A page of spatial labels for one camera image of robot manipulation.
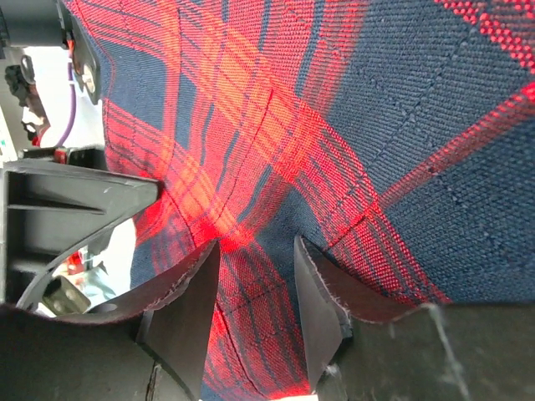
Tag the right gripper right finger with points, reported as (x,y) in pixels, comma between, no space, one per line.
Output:
(360,345)

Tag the red plaid pleated skirt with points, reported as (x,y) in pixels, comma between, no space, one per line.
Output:
(398,136)

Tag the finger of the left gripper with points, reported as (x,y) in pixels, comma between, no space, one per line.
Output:
(49,211)

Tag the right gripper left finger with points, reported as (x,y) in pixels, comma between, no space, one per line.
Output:
(147,344)

